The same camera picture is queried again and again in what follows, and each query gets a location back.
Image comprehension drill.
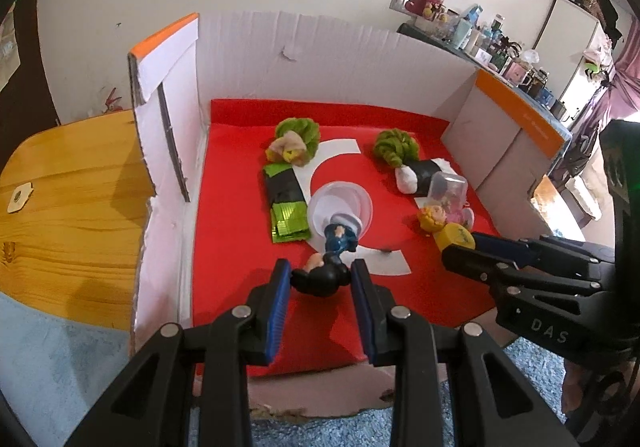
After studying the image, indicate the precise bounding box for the blond haired figurine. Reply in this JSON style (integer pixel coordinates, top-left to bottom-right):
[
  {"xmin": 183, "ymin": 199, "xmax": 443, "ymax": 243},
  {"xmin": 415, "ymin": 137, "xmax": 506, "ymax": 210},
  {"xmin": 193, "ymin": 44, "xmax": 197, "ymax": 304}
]
[{"xmin": 418, "ymin": 205, "xmax": 475, "ymax": 233}]

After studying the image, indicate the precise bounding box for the small clear plastic box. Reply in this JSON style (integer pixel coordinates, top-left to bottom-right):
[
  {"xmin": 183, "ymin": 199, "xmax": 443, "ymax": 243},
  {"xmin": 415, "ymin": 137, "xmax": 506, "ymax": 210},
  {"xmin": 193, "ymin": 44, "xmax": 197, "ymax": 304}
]
[{"xmin": 426, "ymin": 172, "xmax": 468, "ymax": 224}]

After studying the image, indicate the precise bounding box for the dark haired blue figurine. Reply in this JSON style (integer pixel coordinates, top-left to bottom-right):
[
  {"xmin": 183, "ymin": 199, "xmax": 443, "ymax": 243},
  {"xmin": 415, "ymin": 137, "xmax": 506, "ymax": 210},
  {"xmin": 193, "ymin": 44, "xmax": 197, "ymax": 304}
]
[{"xmin": 290, "ymin": 224, "xmax": 359, "ymax": 297}]

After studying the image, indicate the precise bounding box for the clear round plastic cup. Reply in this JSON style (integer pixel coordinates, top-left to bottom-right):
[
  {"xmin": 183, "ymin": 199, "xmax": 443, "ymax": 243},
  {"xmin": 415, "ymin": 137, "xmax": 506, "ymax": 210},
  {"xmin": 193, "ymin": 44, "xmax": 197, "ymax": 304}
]
[{"xmin": 307, "ymin": 181, "xmax": 373, "ymax": 252}]

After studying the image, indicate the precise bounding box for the doll with green black wrap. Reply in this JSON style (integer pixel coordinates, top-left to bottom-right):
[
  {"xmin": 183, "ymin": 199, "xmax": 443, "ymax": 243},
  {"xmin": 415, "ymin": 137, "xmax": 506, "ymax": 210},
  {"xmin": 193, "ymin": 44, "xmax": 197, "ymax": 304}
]
[{"xmin": 262, "ymin": 129, "xmax": 310, "ymax": 243}]

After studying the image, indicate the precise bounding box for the doll with black white wrap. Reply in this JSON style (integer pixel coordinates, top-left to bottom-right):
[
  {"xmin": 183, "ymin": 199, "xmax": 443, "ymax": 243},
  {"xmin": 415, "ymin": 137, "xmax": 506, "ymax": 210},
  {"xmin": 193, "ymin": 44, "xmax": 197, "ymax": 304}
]
[{"xmin": 395, "ymin": 158, "xmax": 457, "ymax": 196}]

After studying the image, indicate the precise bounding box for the dark cloth covered side table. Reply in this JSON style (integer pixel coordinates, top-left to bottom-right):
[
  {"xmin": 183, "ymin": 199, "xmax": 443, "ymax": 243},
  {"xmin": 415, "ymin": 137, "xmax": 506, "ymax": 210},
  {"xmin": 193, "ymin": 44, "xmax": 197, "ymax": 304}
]
[{"xmin": 397, "ymin": 21, "xmax": 574, "ymax": 133}]

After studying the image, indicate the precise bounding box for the pink curtain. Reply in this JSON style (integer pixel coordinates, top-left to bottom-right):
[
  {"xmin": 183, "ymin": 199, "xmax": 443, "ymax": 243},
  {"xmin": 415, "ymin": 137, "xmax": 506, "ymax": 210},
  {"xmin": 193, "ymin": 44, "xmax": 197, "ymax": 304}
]
[{"xmin": 551, "ymin": 18, "xmax": 639, "ymax": 186}]

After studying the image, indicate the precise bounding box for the light blue towel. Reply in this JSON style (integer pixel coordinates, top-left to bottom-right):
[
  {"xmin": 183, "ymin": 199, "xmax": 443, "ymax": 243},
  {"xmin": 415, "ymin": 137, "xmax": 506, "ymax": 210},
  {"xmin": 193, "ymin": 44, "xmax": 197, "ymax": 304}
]
[{"xmin": 0, "ymin": 291, "xmax": 572, "ymax": 447}]

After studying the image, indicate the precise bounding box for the white refrigerator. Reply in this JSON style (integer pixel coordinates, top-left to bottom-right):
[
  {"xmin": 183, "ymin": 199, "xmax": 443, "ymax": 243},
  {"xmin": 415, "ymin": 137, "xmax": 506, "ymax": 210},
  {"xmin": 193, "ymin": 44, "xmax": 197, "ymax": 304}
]
[{"xmin": 534, "ymin": 0, "xmax": 604, "ymax": 118}]

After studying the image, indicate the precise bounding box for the orange white cardboard box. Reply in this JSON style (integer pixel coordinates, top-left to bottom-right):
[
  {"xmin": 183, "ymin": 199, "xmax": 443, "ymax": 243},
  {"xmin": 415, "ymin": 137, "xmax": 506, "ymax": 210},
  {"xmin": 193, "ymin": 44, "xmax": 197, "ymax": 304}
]
[{"xmin": 127, "ymin": 10, "xmax": 574, "ymax": 420}]

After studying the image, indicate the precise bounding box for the clutter of bottles on side table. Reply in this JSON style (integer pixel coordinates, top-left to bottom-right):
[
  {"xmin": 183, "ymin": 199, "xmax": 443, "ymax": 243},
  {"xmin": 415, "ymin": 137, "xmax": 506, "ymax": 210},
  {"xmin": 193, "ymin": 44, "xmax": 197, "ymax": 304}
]
[{"xmin": 409, "ymin": 6, "xmax": 561, "ymax": 121}]

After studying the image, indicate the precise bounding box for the small cream tag on table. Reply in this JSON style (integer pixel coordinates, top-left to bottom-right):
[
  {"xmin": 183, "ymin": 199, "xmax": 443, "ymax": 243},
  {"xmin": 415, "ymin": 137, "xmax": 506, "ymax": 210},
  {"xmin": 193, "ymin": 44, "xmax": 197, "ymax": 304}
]
[{"xmin": 6, "ymin": 181, "xmax": 34, "ymax": 214}]

